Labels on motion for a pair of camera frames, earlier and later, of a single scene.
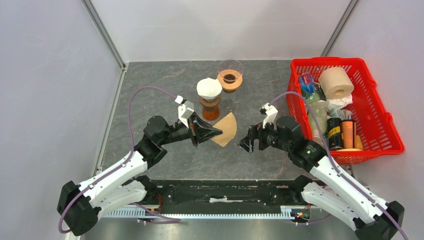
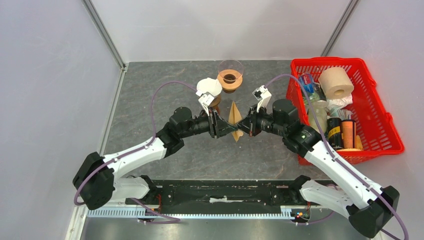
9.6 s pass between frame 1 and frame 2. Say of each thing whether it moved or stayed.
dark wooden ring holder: stayed
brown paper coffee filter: moved
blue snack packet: stayed
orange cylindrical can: stayed
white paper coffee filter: stayed
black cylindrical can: stayed
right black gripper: moved
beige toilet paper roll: stayed
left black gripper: moved
